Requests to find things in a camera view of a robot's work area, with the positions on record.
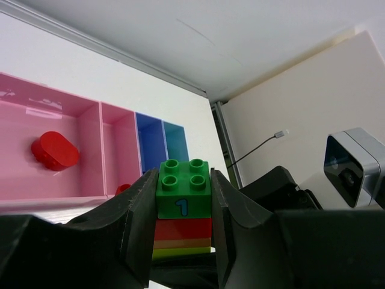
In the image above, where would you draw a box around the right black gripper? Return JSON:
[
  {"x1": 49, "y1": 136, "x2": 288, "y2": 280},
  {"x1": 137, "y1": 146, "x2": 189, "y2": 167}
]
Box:
[{"x1": 240, "y1": 166, "x2": 322, "y2": 211}]

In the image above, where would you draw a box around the multicolour lego block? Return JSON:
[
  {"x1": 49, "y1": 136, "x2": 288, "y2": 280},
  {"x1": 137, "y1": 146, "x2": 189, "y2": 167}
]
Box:
[{"x1": 152, "y1": 218, "x2": 212, "y2": 260}]

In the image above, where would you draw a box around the periwinkle blue bin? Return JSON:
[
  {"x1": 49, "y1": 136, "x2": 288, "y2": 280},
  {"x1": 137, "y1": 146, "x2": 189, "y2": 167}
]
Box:
[{"x1": 135, "y1": 113, "x2": 168, "y2": 173}]

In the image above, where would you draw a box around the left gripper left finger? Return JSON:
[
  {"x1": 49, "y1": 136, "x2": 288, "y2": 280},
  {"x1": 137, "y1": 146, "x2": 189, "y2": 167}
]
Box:
[{"x1": 1, "y1": 169, "x2": 158, "y2": 288}]

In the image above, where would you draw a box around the red round lego piece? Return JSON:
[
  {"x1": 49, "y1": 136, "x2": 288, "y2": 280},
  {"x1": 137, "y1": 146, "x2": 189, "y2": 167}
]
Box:
[{"x1": 31, "y1": 131, "x2": 80, "y2": 172}]

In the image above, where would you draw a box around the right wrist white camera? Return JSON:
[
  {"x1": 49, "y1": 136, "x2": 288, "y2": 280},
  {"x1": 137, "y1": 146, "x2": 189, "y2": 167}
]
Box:
[{"x1": 323, "y1": 128, "x2": 384, "y2": 209}]

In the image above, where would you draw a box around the pink divided tray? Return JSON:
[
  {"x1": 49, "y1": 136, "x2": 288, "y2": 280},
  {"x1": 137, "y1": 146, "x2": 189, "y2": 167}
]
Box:
[{"x1": 1, "y1": 74, "x2": 141, "y2": 212}]

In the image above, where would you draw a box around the black wall cable with plug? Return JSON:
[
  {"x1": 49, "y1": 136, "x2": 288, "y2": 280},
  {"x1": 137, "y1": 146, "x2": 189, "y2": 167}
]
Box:
[{"x1": 227, "y1": 129, "x2": 290, "y2": 170}]

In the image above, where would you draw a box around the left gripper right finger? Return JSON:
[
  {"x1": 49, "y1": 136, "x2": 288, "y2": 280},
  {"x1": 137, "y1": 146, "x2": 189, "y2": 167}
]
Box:
[{"x1": 211, "y1": 169, "x2": 384, "y2": 288}]

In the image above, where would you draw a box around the small green lego brick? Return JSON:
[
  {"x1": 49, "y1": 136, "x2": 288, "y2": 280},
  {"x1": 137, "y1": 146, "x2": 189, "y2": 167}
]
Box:
[{"x1": 156, "y1": 159, "x2": 212, "y2": 219}]

